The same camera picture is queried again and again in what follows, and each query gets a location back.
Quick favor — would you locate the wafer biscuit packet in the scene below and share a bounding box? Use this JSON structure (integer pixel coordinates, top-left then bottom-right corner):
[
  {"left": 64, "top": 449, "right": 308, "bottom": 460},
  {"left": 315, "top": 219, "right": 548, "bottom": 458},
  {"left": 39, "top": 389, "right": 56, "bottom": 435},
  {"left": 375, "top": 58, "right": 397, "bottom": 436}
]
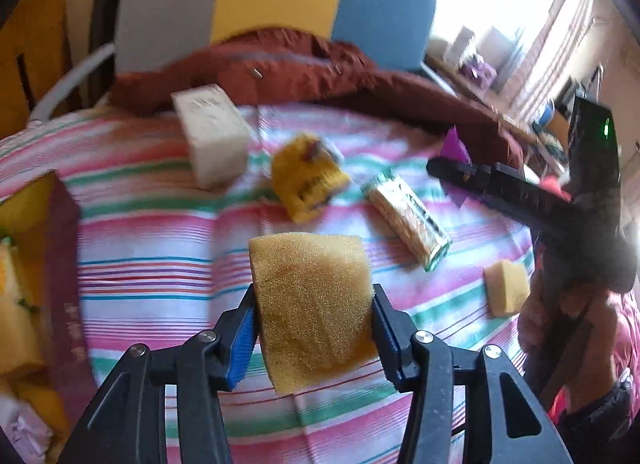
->
[{"left": 361, "top": 170, "right": 452, "bottom": 273}]

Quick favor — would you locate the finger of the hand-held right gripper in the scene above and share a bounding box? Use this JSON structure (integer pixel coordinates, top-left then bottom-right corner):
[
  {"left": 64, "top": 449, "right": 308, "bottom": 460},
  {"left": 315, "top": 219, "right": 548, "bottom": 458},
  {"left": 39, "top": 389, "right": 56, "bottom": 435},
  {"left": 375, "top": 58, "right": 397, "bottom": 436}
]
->
[{"left": 426, "top": 157, "right": 576, "bottom": 228}]

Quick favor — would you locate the purple snack packet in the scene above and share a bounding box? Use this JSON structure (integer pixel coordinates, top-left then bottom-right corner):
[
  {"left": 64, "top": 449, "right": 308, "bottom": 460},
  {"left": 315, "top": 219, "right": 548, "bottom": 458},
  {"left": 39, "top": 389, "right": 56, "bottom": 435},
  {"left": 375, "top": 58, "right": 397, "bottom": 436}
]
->
[{"left": 440, "top": 126, "right": 475, "bottom": 208}]

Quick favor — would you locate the person's right forearm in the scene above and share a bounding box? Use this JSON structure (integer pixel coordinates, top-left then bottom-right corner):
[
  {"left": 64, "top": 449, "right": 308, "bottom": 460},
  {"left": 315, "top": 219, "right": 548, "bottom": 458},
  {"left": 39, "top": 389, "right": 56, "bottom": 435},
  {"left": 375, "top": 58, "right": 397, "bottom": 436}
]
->
[{"left": 554, "top": 378, "right": 637, "bottom": 450}]

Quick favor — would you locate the wooden desk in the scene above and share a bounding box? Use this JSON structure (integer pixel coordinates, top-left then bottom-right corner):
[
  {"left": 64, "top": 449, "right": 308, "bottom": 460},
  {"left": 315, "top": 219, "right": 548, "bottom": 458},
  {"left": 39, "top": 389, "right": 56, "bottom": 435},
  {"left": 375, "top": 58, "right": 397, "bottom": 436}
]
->
[{"left": 424, "top": 53, "right": 537, "bottom": 143}]

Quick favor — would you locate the pink curtain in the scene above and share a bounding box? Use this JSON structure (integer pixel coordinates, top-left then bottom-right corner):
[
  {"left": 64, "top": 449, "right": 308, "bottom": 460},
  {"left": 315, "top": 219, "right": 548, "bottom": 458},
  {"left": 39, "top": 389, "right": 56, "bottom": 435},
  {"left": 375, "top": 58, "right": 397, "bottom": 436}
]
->
[{"left": 495, "top": 0, "right": 601, "bottom": 125}]

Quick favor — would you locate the purple tissue box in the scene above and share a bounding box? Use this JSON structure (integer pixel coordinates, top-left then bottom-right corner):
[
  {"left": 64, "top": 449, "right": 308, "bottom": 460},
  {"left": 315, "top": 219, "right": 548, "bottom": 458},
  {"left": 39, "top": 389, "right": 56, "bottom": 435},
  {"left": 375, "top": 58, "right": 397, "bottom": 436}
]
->
[{"left": 460, "top": 58, "right": 498, "bottom": 91}]

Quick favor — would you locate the red cloth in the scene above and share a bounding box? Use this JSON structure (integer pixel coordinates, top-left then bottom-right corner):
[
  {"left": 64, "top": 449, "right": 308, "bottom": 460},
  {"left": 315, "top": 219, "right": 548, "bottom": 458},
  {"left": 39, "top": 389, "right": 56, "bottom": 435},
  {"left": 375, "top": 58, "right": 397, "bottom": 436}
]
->
[{"left": 538, "top": 173, "right": 572, "bottom": 200}]

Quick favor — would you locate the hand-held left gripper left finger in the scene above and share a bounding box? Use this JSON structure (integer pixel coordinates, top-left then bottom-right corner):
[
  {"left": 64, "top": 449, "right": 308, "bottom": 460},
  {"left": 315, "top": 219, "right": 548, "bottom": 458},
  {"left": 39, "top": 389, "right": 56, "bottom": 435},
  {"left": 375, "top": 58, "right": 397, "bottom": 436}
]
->
[{"left": 60, "top": 285, "right": 259, "bottom": 464}]

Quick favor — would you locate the white rectangular box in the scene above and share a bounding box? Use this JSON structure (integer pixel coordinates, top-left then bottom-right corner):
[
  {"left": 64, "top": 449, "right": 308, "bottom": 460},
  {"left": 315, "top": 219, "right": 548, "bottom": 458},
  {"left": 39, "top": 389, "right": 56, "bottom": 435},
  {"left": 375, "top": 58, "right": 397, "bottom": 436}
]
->
[{"left": 171, "top": 84, "right": 255, "bottom": 190}]

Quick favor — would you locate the yellow knit toy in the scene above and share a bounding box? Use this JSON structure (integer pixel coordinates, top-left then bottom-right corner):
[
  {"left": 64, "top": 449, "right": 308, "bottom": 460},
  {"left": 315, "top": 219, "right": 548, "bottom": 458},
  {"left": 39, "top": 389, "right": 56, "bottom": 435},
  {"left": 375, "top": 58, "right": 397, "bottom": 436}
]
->
[{"left": 271, "top": 132, "right": 352, "bottom": 225}]

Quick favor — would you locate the pink cloth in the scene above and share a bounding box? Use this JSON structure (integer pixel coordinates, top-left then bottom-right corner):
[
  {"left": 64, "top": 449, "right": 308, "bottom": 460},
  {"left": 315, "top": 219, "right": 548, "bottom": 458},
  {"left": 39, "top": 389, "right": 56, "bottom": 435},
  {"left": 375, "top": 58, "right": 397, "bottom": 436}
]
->
[{"left": 0, "top": 404, "right": 52, "bottom": 464}]

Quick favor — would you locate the striped blanket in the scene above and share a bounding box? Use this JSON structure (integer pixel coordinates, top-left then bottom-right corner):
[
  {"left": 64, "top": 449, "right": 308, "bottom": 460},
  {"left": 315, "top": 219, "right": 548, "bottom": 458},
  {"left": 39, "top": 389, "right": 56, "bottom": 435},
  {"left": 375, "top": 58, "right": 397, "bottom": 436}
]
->
[{"left": 0, "top": 103, "right": 537, "bottom": 464}]

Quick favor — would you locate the maroon jacket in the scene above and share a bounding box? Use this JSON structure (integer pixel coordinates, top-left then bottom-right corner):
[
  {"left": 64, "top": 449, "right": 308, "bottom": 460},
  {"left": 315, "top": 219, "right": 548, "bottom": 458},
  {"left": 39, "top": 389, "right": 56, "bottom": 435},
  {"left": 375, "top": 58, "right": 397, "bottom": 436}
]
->
[{"left": 108, "top": 28, "right": 524, "bottom": 165}]

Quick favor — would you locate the yellow wardrobe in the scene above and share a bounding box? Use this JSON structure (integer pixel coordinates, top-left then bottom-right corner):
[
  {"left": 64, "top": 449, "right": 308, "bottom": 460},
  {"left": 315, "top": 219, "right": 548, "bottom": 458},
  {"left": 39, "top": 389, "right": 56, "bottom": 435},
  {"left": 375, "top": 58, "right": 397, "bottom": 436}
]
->
[{"left": 0, "top": 0, "right": 76, "bottom": 135}]

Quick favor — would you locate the white curved metal rail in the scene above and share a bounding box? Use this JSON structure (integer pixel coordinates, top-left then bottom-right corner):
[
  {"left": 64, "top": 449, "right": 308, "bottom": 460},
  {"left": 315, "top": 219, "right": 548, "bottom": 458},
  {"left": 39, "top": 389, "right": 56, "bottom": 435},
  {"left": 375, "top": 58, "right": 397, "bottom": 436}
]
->
[{"left": 28, "top": 42, "right": 117, "bottom": 121}]

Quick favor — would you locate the small yellow sponge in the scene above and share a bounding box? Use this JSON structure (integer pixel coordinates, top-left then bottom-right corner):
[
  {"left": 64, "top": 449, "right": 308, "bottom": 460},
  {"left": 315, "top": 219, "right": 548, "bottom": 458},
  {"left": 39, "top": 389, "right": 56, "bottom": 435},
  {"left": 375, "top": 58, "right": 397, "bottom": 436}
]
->
[{"left": 483, "top": 259, "right": 531, "bottom": 319}]

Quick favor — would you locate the pink quilt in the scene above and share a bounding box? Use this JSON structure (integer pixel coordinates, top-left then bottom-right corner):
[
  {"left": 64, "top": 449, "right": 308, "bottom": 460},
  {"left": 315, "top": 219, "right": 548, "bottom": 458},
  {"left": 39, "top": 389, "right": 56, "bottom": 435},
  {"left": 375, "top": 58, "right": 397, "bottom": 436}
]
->
[{"left": 614, "top": 294, "right": 640, "bottom": 395}]

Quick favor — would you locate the yellow cardboard box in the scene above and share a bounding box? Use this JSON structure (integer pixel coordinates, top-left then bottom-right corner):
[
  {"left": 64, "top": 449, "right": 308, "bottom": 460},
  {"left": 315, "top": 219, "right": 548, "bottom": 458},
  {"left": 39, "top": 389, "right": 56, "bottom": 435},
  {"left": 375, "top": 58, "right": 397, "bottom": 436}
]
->
[{"left": 0, "top": 169, "right": 97, "bottom": 464}]

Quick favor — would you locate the person's right hand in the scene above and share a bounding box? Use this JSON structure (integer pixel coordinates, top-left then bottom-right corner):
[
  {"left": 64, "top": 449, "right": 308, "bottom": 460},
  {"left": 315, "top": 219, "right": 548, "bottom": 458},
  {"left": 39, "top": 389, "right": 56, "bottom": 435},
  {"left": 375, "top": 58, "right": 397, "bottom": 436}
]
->
[{"left": 517, "top": 264, "right": 623, "bottom": 413}]

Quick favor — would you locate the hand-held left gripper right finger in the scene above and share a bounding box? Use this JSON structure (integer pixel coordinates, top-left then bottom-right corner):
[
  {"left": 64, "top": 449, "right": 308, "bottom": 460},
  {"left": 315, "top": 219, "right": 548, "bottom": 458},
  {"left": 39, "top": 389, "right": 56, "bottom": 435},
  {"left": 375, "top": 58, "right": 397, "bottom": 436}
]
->
[{"left": 372, "top": 284, "right": 574, "bottom": 464}]

